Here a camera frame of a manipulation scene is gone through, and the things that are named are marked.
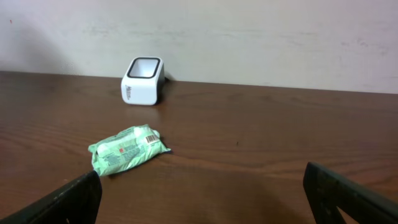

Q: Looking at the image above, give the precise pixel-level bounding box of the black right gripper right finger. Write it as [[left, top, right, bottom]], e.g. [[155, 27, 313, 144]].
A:
[[303, 162, 397, 224]]

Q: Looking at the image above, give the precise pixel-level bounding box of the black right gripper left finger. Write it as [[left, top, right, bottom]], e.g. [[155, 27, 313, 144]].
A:
[[1, 171, 102, 224]]

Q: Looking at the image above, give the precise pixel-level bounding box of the green wet wipes pack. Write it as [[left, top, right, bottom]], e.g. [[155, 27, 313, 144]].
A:
[[88, 124, 171, 176]]

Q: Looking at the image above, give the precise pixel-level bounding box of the white barcode scanner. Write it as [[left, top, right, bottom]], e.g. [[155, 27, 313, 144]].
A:
[[121, 57, 165, 106]]

